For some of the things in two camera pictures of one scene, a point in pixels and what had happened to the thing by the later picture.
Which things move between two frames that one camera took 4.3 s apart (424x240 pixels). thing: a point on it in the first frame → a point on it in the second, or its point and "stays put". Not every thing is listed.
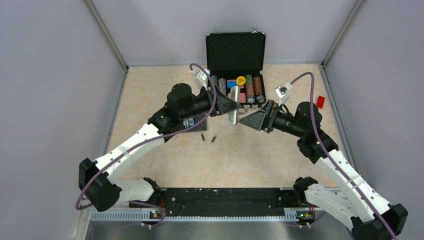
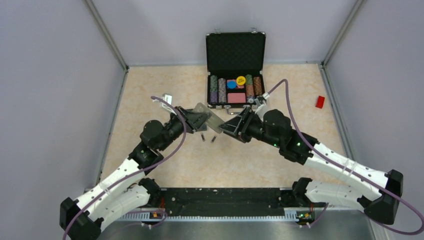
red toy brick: (320, 102) stays put
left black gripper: (223, 103) → (193, 121)
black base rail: (224, 202) stays put
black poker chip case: (238, 59) stays put
